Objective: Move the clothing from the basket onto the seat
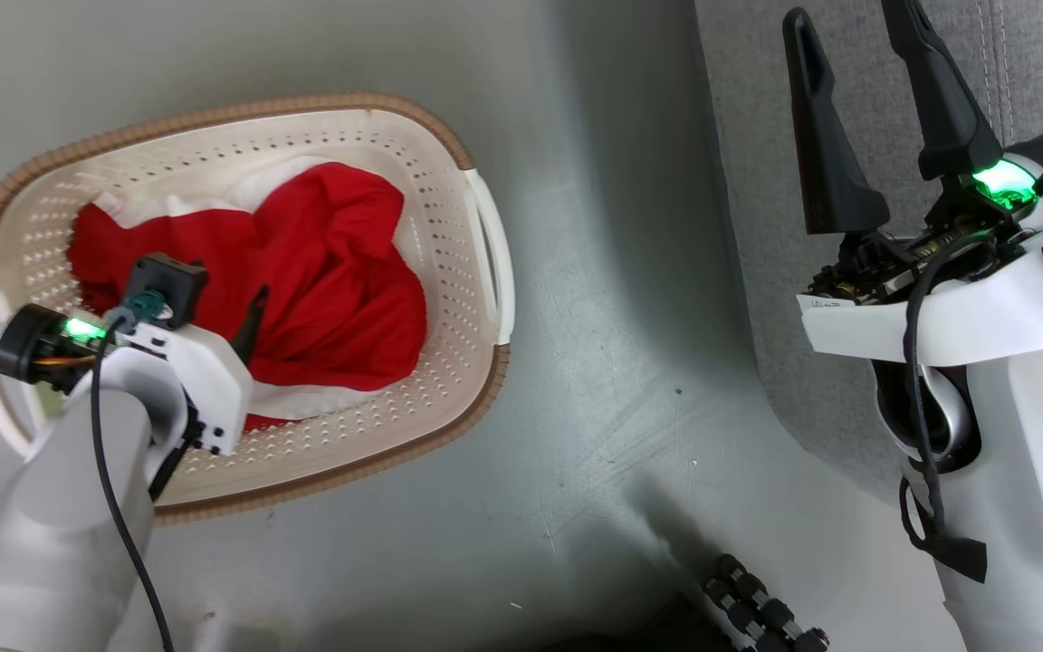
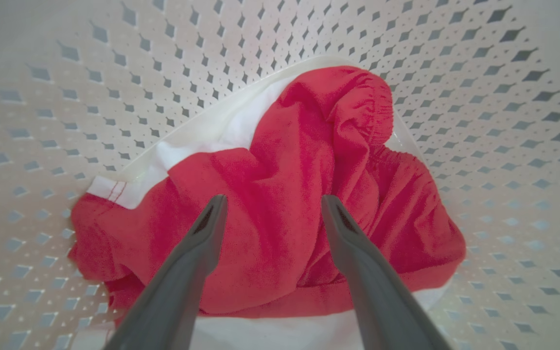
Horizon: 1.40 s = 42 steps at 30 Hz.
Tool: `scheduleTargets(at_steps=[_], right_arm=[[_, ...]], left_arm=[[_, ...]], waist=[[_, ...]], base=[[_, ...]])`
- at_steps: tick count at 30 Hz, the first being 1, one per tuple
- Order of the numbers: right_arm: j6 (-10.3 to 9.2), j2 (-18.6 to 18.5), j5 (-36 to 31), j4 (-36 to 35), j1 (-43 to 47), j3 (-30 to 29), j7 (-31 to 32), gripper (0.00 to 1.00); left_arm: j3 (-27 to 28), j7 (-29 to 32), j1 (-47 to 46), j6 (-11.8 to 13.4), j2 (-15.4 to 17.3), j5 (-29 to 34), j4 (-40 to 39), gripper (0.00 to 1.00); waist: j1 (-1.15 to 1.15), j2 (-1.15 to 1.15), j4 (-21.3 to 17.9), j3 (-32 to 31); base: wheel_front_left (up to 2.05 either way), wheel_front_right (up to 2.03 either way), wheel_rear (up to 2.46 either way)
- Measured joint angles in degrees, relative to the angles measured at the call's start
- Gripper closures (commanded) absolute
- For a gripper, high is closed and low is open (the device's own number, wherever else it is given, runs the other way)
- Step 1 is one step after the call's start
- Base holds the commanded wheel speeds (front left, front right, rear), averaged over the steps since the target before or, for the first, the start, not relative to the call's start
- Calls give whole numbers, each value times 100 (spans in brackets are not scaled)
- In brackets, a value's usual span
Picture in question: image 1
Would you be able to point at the white perforated laundry basket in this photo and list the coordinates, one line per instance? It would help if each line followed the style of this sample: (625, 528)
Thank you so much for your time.
(472, 272)

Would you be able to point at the red garment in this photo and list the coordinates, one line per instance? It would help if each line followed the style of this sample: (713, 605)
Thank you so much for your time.
(340, 290)

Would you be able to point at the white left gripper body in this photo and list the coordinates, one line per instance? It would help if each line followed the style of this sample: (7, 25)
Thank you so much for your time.
(209, 380)

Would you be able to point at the grey fabric sofa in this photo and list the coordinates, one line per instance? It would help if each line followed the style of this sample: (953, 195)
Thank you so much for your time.
(748, 181)

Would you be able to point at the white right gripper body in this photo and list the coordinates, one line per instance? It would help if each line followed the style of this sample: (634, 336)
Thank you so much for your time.
(983, 321)

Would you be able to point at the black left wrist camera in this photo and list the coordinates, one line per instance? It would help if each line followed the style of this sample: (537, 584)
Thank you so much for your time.
(168, 281)

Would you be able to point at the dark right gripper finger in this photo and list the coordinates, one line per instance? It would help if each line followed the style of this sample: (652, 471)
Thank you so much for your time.
(829, 172)
(947, 118)

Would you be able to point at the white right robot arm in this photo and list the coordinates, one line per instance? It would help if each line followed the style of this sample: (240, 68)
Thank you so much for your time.
(1038, 507)

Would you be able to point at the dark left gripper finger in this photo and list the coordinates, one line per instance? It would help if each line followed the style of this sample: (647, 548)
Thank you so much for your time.
(252, 326)

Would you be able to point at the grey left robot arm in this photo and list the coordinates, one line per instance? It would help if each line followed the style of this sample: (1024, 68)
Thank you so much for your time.
(51, 543)

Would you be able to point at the black robot base roller wheel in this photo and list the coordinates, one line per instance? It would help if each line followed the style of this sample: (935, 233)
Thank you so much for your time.
(757, 607)

